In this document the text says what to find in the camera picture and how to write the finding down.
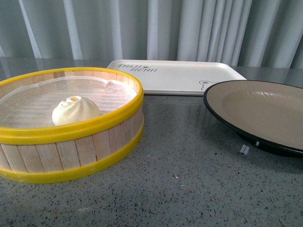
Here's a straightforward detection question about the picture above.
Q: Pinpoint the white steamed bun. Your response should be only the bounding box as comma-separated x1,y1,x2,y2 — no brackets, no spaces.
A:
52,96,100,126

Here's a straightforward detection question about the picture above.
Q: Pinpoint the beige plate with black rim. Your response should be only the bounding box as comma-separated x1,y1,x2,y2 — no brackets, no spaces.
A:
204,80,303,157

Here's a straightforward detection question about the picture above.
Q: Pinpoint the cream bear print tray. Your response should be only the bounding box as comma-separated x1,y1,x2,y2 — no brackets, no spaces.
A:
108,60,245,96

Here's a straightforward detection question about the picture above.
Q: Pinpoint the yellow rimmed bamboo steamer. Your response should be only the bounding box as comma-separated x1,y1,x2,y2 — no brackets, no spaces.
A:
0,67,144,183

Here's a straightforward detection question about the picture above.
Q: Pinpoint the white mesh steamer cloth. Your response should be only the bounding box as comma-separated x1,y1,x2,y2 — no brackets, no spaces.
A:
0,76,137,128

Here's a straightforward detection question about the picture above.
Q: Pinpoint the grey pleated curtain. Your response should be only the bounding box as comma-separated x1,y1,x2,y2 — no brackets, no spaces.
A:
0,0,303,69

